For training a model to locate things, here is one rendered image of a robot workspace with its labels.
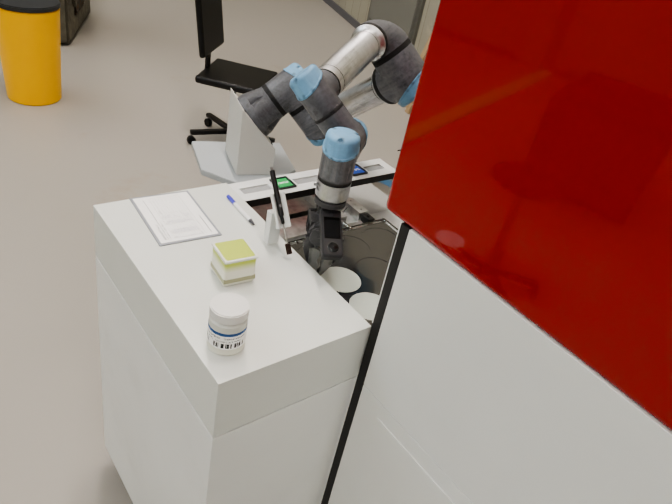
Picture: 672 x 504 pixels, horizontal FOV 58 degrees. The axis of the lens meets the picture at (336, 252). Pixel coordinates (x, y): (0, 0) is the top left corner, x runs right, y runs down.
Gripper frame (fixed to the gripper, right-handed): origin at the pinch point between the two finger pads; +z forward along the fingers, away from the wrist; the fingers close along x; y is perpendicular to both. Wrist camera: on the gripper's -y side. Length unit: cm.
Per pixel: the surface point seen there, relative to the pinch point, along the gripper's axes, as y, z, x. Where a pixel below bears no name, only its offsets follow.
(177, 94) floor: 334, 92, 58
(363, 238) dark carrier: 19.7, 1.6, -15.0
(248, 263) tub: -11.6, -10.1, 17.3
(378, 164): 54, -4, -24
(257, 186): 32.4, -4.0, 14.0
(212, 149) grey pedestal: 80, 10, 27
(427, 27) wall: 456, 43, -157
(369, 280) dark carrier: 1.1, 1.6, -13.5
